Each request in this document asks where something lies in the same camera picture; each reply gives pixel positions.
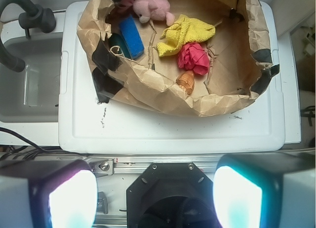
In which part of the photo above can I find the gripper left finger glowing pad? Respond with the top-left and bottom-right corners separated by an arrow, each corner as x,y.
0,159 -> 98,228

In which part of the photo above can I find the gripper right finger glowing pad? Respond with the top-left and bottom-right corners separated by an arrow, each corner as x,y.
213,152 -> 316,228

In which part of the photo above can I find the red crumpled cloth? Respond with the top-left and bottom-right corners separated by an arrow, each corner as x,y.
177,42 -> 210,76

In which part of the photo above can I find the yellow knitted cloth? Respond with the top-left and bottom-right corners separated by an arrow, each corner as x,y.
157,14 -> 216,57

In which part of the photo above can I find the white plastic lid board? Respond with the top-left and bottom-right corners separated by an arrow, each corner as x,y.
58,1 -> 285,155

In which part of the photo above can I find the grey sink basin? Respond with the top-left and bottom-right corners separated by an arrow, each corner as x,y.
0,33 -> 62,123

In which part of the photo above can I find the orange plastic croissant toy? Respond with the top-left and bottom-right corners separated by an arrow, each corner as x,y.
176,71 -> 195,95

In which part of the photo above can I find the brown paper bag tray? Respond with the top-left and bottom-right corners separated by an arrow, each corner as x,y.
77,0 -> 279,117

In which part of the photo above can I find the dark green object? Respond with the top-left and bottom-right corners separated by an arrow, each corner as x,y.
109,33 -> 131,59

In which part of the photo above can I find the black faucet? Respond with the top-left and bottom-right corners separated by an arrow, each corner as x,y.
0,0 -> 56,73

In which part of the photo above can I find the blue sponge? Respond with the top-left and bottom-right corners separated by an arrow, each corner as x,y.
119,15 -> 144,59

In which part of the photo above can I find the pink plush toy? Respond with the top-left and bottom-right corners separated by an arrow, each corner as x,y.
133,0 -> 175,27

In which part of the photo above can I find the black cable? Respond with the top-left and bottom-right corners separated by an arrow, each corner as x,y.
0,127 -> 87,161

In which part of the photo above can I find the aluminium frame rail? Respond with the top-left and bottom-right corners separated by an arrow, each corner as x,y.
84,154 -> 222,175

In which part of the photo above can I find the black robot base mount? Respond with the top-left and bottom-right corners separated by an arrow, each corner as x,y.
126,162 -> 221,228

